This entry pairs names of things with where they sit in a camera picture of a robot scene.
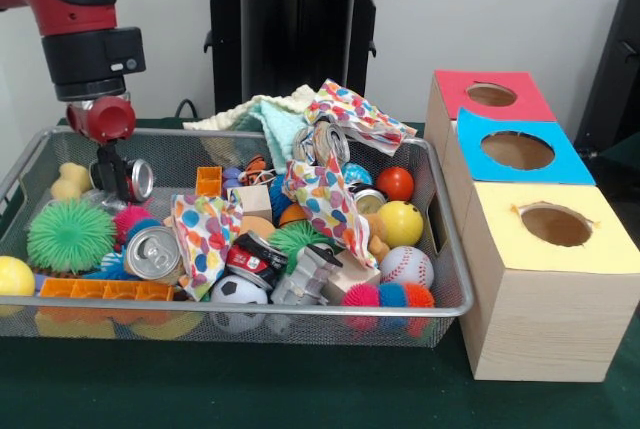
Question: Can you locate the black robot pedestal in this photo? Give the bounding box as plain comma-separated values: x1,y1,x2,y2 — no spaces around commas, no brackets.
193,0,401,123

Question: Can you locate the cream muslin cloth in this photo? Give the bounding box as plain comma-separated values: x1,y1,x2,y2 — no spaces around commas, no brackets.
183,84,319,132

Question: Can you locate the large polka dot cloth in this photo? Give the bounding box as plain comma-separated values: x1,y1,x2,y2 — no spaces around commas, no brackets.
305,79,419,155

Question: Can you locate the mint green cloth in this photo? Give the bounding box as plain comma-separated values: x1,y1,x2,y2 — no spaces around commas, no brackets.
232,99,311,172

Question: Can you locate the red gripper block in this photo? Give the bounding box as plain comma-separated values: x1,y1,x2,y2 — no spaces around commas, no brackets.
67,96,137,200

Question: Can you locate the crushed red black can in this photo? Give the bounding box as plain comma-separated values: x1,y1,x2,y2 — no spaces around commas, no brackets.
90,159,156,203

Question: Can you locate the black flat panel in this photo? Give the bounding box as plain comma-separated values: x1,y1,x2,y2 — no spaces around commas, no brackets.
575,0,640,155

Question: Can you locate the red ball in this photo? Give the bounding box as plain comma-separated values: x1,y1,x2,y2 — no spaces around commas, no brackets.
376,166,415,202

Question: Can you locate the crushed silver can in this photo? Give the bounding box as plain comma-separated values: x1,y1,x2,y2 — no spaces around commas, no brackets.
122,224,184,285

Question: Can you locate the wooden box with three holes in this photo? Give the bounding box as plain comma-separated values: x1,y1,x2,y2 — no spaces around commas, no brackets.
423,71,640,383

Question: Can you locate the yellow smiley ball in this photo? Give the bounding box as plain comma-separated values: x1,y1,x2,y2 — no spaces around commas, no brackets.
375,200,424,248

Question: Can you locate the large green spiky ball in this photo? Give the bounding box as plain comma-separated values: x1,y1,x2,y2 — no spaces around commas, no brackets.
27,199,116,273

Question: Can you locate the shallow clear bin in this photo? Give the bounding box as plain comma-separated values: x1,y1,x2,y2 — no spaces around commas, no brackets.
0,127,476,350

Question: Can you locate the white baseball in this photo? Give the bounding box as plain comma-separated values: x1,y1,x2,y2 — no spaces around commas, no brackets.
380,245,435,291

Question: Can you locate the small polka dot cloth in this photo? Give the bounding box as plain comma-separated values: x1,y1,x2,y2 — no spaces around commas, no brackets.
170,194,244,300

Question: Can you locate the black and white soccer ball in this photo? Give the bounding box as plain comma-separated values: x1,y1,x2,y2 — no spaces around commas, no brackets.
207,274,269,335

